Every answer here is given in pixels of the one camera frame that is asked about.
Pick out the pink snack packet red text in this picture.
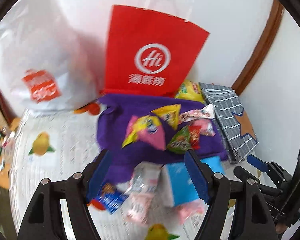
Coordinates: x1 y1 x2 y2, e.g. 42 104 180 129
195 119 217 137

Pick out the red paper bag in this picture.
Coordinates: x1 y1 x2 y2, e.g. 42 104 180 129
100 0 210 98

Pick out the brown wooden door frame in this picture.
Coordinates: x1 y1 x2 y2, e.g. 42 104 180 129
231 0 284 95

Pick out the white snack packet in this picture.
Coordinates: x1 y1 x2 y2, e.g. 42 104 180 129
129 162 163 195

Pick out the green snack packet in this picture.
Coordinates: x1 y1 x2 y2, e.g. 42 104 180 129
166 125 193 153

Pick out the white plastic bag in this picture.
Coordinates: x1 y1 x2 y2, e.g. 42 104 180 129
0 0 110 113

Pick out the blue snack packet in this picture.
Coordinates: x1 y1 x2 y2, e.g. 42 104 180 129
91 181 129 214

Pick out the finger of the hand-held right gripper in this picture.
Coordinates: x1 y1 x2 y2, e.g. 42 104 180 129
247 154 292 183
234 166 280 203

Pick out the pale pink snack packet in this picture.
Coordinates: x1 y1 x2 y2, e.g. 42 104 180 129
122 192 155 227
174 201 207 224

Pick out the fruit print sheet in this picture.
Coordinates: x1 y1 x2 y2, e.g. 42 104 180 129
9 105 265 240

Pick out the light blue box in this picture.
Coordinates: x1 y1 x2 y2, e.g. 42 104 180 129
162 156 224 207

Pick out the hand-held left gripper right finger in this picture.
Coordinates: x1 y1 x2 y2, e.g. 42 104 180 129
184 149 277 240

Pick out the yellow chip bag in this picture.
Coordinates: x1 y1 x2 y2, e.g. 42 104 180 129
174 80 205 103

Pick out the brown framed picture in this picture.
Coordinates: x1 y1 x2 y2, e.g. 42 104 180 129
0 88 18 130

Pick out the long white and pink packet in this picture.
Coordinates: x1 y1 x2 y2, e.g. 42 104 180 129
179 103 215 124

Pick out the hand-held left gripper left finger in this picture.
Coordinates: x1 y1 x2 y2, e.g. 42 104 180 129
17 149 113 240

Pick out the pink and yellow snack packet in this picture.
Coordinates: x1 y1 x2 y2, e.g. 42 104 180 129
122 114 167 151

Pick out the purple towel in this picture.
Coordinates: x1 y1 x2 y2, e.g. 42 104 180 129
96 93 228 183

